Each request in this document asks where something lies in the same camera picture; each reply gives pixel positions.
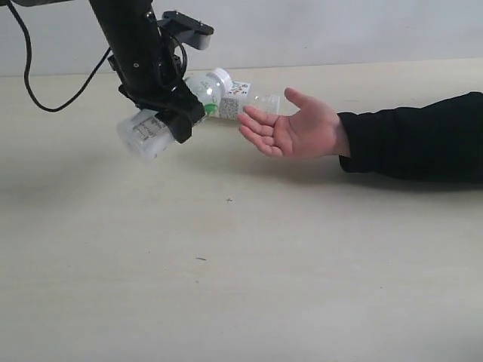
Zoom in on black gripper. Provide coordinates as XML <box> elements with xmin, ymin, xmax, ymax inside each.
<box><xmin>90</xmin><ymin>0</ymin><xmax>204</xmax><ymax>144</ymax></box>

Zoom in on white bottle green label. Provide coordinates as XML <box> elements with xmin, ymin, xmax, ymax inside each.
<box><xmin>116</xmin><ymin>68</ymin><xmax>232</xmax><ymax>160</ymax></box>

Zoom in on clear bottle white printed label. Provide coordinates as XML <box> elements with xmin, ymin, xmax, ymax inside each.
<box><xmin>213</xmin><ymin>81</ymin><xmax>281</xmax><ymax>121</ymax></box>

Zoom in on forearm in black sleeve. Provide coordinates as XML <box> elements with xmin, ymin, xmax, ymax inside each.
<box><xmin>340</xmin><ymin>92</ymin><xmax>482</xmax><ymax>184</ymax></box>

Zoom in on bare open human hand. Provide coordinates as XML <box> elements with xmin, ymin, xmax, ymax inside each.
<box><xmin>237</xmin><ymin>87</ymin><xmax>350</xmax><ymax>159</ymax></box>

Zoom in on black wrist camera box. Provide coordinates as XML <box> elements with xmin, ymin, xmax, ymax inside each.
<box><xmin>157</xmin><ymin>11</ymin><xmax>214</xmax><ymax>51</ymax></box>

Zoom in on black cable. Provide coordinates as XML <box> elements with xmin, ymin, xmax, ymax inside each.
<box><xmin>7</xmin><ymin>0</ymin><xmax>114</xmax><ymax>112</ymax></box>

